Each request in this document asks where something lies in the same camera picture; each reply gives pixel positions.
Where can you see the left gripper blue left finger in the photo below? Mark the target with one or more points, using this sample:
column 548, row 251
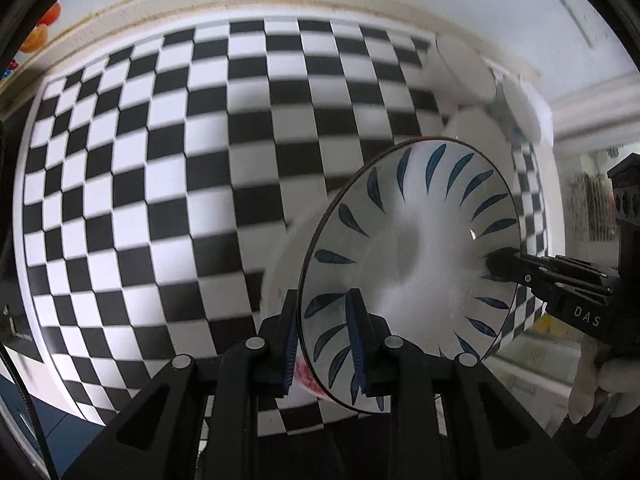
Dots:
column 260, row 366

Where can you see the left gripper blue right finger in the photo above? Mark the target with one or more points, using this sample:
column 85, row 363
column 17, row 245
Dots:
column 388, row 365

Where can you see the white plate with small flowers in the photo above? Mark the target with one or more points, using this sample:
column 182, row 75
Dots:
column 282, row 273

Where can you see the white plate blue leaf stripes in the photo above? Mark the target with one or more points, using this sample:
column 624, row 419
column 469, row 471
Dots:
column 411, row 233

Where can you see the white bowl blue floral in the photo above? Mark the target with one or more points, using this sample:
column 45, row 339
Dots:
column 521, row 111

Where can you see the white bowl red floral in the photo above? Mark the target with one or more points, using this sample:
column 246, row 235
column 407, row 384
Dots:
column 475, row 127

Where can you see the plain white bowl dark rim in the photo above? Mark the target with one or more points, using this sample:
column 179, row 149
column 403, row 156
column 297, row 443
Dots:
column 467, row 67

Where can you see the white gloved right hand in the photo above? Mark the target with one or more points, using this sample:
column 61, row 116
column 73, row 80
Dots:
column 599, row 370

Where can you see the glass sliding door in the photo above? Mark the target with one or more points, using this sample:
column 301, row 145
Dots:
column 590, row 279

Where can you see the black white checkered mat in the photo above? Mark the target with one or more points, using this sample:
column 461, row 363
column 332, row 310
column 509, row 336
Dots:
column 157, row 181

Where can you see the colourful fruit wall stickers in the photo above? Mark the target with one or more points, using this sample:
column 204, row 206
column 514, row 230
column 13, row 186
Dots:
column 35, row 41

